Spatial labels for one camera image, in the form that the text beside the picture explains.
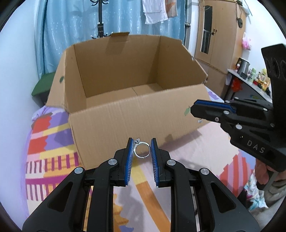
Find silver ring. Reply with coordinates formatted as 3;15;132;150
133;138;151;159

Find right hand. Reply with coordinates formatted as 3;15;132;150
255;159;278;191

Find white side table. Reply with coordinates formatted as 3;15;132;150
223;69;272;103

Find black electric kettle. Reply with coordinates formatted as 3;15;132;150
236;57;250;79

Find green white bottle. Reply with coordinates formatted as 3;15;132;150
248;68;257;83

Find pink plastic bag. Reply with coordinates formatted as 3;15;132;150
242;32;252;51

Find brown cardboard box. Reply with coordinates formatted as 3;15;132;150
46;32;209;169

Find wooden wardrobe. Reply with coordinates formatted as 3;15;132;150
195;1;246;97

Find orange patterned hanging towel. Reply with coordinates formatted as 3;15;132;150
165;0;178;18

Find white hanging towel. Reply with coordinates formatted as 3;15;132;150
142;0;168;25

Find green covered black bin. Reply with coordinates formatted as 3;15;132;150
31;72;55;105

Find black coat rack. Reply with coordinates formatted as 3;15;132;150
90;0;110;39

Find blue curtain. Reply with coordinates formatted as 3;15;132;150
35;0;186;77

